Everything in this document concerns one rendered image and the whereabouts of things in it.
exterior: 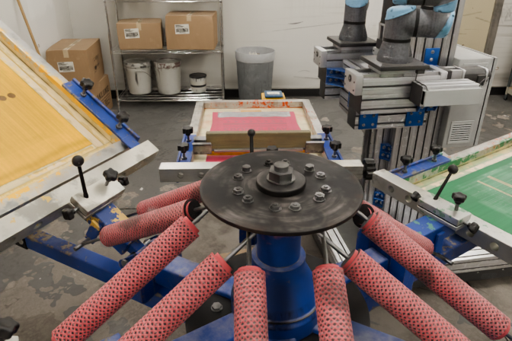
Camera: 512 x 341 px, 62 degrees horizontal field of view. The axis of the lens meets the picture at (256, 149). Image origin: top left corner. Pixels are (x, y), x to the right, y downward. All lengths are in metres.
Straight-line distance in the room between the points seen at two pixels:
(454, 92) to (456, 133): 0.47
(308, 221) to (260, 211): 0.08
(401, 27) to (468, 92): 0.40
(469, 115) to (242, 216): 1.88
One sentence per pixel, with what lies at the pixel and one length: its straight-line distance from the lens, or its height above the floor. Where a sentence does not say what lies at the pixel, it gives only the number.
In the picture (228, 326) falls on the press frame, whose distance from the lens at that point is 0.93.
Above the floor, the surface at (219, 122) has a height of 0.96.
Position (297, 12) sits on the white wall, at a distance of 5.30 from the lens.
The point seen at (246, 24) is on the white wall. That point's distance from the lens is 5.27.
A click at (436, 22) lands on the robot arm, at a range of 1.96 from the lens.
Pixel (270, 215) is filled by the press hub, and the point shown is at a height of 1.31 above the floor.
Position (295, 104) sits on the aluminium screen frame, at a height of 0.97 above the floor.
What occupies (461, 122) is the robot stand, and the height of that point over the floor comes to 0.90.
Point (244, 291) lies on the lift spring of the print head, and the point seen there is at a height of 1.24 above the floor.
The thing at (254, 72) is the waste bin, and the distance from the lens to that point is 4.84.
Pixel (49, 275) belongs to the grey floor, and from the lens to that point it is 2.83.
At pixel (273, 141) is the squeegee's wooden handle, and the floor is 1.02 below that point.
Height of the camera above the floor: 1.70
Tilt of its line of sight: 25 degrees down
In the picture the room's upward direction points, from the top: straight up
